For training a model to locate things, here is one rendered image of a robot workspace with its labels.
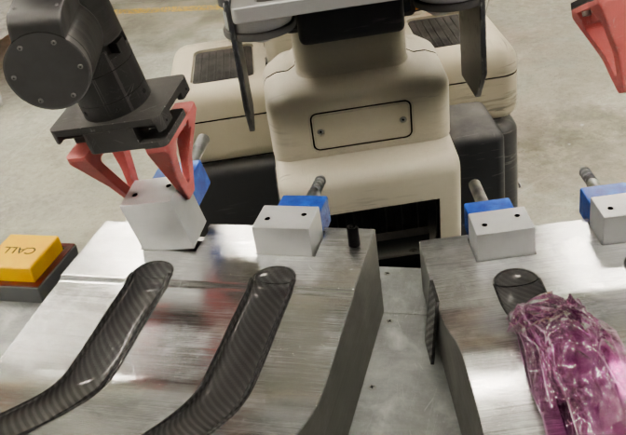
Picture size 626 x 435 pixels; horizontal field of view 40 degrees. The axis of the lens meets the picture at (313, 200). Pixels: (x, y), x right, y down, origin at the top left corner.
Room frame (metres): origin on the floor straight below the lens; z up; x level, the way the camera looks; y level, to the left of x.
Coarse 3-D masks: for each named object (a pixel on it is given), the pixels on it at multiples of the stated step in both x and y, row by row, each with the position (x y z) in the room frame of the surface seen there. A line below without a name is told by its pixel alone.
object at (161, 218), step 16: (160, 176) 0.68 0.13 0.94; (128, 192) 0.65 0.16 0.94; (144, 192) 0.64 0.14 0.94; (160, 192) 0.64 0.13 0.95; (176, 192) 0.63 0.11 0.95; (128, 208) 0.63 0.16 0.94; (144, 208) 0.63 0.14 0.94; (160, 208) 0.62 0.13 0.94; (176, 208) 0.62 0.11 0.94; (192, 208) 0.64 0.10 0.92; (144, 224) 0.63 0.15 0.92; (160, 224) 0.63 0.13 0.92; (176, 224) 0.62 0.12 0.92; (192, 224) 0.63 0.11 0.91; (144, 240) 0.64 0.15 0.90; (160, 240) 0.63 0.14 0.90; (176, 240) 0.63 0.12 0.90; (192, 240) 0.63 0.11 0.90
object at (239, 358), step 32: (128, 288) 0.59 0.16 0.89; (160, 288) 0.58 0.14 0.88; (256, 288) 0.56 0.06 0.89; (288, 288) 0.55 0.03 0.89; (128, 320) 0.55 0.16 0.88; (256, 320) 0.53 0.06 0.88; (96, 352) 0.52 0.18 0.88; (128, 352) 0.51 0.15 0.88; (224, 352) 0.49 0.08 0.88; (256, 352) 0.49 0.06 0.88; (64, 384) 0.48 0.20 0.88; (96, 384) 0.48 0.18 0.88; (224, 384) 0.46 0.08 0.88; (0, 416) 0.42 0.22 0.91; (32, 416) 0.43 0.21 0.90; (192, 416) 0.42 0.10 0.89; (224, 416) 0.42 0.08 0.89
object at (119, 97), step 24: (120, 48) 0.63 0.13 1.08; (96, 72) 0.61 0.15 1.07; (120, 72) 0.62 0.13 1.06; (96, 96) 0.62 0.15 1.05; (120, 96) 0.62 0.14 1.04; (144, 96) 0.63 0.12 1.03; (168, 96) 0.63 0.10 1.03; (72, 120) 0.64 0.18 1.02; (96, 120) 0.62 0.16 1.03; (120, 120) 0.61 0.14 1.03; (144, 120) 0.60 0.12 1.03; (168, 120) 0.61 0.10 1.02
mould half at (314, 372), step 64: (128, 256) 0.63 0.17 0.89; (192, 256) 0.62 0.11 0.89; (256, 256) 0.60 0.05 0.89; (320, 256) 0.59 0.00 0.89; (64, 320) 0.56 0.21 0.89; (192, 320) 0.53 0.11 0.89; (320, 320) 0.51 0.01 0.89; (0, 384) 0.49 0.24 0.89; (128, 384) 0.47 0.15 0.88; (192, 384) 0.46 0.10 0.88; (256, 384) 0.45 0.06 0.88; (320, 384) 0.44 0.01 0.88
